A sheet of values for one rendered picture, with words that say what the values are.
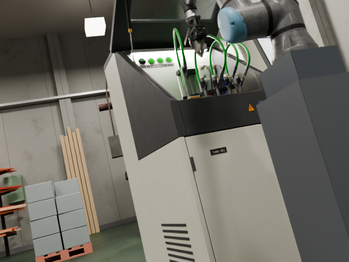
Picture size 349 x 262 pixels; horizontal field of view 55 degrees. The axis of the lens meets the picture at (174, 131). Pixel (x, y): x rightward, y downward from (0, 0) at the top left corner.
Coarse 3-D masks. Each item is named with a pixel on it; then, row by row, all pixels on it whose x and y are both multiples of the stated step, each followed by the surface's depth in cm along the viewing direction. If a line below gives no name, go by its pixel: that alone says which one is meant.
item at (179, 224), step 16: (176, 144) 141; (144, 160) 180; (160, 160) 159; (176, 160) 144; (144, 176) 184; (160, 176) 162; (176, 176) 146; (192, 176) 136; (160, 192) 166; (176, 192) 149; (192, 192) 134; (160, 208) 169; (176, 208) 151; (192, 208) 137; (160, 224) 172; (176, 224) 153; (192, 224) 139; (160, 240) 176; (176, 240) 157; (192, 240) 141; (208, 240) 132; (160, 256) 180; (176, 256) 159; (192, 256) 144; (208, 256) 130
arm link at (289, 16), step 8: (264, 0) 110; (272, 0) 108; (280, 0) 107; (288, 0) 106; (296, 0) 108; (272, 8) 106; (280, 8) 106; (288, 8) 106; (296, 8) 107; (272, 16) 106; (280, 16) 106; (288, 16) 106; (296, 16) 106; (272, 24) 107; (280, 24) 106; (288, 24) 105; (272, 32) 109
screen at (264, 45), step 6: (258, 42) 212; (264, 42) 214; (270, 42) 216; (258, 48) 209; (264, 48) 211; (270, 48) 213; (264, 54) 208; (270, 54) 210; (264, 60) 205; (270, 60) 207
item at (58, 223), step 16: (32, 192) 464; (48, 192) 470; (64, 192) 510; (80, 192) 482; (32, 208) 459; (48, 208) 465; (64, 208) 470; (80, 208) 476; (32, 224) 455; (48, 224) 460; (64, 224) 466; (80, 224) 471; (48, 240) 456; (64, 240) 461; (80, 240) 467; (48, 256) 451; (64, 256) 456
